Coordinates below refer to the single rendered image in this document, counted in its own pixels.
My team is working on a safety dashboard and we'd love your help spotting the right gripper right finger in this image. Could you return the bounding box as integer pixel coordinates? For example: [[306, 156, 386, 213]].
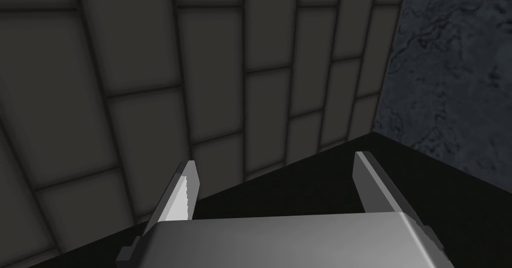
[[352, 151, 424, 228]]

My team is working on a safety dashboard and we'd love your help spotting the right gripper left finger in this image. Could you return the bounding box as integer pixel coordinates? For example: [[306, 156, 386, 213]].
[[142, 160, 201, 236]]

